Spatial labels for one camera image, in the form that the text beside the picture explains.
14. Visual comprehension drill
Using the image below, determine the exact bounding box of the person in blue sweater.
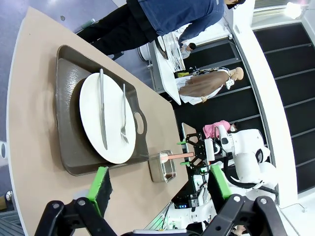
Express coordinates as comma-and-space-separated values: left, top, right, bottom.
77, 0, 246, 57

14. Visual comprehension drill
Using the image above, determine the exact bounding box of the dark brown serving tray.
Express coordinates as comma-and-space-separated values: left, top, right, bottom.
55, 44, 150, 177

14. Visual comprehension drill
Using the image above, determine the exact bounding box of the white side table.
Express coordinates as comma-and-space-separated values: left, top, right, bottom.
147, 36, 183, 106

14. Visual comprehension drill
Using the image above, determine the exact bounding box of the wooden background table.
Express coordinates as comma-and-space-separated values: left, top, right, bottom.
181, 122, 197, 158

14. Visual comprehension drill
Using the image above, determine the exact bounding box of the brown round plate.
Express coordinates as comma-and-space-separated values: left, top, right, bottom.
69, 77, 109, 163

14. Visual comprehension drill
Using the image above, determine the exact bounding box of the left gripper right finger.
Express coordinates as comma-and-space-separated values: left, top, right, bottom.
204, 164, 288, 236

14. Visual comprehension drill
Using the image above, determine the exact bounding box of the small black haired person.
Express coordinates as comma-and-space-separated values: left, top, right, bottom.
181, 42, 197, 59

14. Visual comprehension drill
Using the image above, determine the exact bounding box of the blue sleeved forearm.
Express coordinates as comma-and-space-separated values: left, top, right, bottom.
178, 22, 199, 46

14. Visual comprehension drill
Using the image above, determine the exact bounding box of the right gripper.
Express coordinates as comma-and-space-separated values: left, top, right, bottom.
176, 132, 208, 171

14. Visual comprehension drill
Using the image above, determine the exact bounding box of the rectangular metal container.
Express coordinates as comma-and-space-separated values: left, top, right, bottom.
149, 149, 177, 183

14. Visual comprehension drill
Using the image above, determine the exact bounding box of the pink handled lint roller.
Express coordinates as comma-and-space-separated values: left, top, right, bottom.
159, 151, 195, 163

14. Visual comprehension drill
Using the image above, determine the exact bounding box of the bright ceiling lamp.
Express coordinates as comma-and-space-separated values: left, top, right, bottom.
284, 1, 304, 19

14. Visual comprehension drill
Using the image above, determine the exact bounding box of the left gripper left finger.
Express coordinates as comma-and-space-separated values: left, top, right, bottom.
34, 166, 119, 236

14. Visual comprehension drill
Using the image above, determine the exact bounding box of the white dish rack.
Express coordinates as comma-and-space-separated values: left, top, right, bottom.
161, 31, 187, 72

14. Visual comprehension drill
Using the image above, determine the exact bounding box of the silver fork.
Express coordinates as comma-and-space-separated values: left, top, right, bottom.
120, 83, 129, 145

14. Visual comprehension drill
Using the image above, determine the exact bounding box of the silver table knife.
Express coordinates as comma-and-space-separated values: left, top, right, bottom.
99, 68, 108, 150

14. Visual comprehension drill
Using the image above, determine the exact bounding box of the person in pink top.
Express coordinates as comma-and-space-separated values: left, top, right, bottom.
202, 119, 239, 139

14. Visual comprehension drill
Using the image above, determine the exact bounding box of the white round plate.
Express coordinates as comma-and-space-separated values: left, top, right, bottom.
79, 72, 137, 165

